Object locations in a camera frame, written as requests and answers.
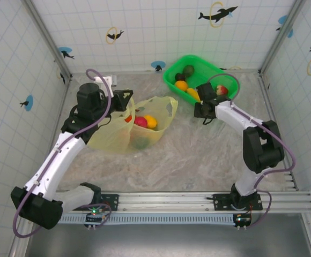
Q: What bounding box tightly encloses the red fake apple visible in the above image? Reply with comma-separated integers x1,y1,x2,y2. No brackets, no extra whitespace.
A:
134,116,148,129

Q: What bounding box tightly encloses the green plastic basket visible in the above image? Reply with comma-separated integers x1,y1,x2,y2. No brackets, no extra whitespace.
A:
162,54,239,105

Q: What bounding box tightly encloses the yellow-orange fake mango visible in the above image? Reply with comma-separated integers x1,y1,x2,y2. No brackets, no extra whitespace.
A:
144,115,158,130

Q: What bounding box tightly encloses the yellow avocado print plastic bag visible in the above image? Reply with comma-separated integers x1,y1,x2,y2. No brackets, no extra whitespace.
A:
87,95,179,155

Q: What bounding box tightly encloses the green round fake fruit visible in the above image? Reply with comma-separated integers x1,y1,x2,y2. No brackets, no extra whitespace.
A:
132,138,150,150

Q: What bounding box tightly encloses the long yellow fake fruit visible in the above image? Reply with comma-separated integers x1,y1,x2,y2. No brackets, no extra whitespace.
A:
186,87,201,101

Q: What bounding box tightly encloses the black fish blue circle sticker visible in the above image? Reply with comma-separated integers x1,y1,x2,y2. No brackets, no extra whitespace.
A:
19,95,34,111
58,47,75,60
275,14,294,38
150,61,166,72

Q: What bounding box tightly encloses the grey metal panel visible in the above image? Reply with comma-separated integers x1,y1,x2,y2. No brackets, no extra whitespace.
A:
24,223,311,257

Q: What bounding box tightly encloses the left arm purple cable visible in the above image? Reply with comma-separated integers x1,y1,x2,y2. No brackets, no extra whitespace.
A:
12,69,113,238

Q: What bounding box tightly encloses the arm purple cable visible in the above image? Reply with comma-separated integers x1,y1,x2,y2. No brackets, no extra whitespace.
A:
206,73,297,230
12,69,113,238

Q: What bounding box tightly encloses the long aluminium frame rail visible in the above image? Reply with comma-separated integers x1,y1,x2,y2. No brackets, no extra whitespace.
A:
70,69,262,75

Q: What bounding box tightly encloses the aluminium side frame rail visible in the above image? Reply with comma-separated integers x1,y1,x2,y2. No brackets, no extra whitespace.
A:
258,72,299,191
24,76,73,193

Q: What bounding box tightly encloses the aluminium corner post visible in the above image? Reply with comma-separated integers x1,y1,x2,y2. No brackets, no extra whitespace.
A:
21,0,73,81
258,0,305,77

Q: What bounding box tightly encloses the large dolphin yellow ring sticker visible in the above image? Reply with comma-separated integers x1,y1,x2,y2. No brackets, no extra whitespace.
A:
197,2,239,29

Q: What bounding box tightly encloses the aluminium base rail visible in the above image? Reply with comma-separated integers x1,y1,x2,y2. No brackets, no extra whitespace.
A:
23,190,311,214

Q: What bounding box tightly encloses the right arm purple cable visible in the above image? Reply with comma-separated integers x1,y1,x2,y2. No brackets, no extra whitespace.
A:
206,73,297,230

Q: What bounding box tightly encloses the white slotted cable duct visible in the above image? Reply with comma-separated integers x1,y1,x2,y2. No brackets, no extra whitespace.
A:
56,213,238,224

